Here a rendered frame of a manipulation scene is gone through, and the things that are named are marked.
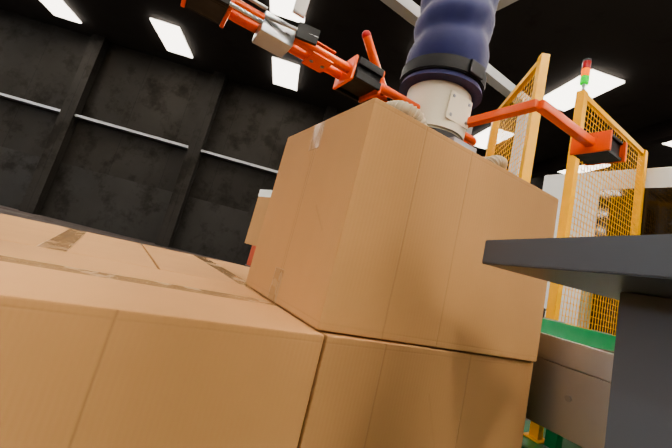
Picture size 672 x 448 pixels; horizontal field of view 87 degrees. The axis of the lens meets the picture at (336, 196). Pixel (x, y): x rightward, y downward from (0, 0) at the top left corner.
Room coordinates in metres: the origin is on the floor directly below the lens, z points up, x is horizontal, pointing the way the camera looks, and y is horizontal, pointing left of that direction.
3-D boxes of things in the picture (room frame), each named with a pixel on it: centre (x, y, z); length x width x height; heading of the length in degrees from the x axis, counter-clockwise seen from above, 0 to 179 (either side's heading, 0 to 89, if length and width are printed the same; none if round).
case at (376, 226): (0.89, -0.19, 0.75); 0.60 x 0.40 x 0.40; 119
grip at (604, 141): (0.80, -0.59, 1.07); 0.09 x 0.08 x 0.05; 28
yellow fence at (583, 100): (2.35, -1.84, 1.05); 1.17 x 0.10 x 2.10; 121
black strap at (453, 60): (0.89, -0.20, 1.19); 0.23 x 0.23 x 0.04
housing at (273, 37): (0.67, 0.21, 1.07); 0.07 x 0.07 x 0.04; 28
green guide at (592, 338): (2.09, -1.70, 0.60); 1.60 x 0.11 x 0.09; 121
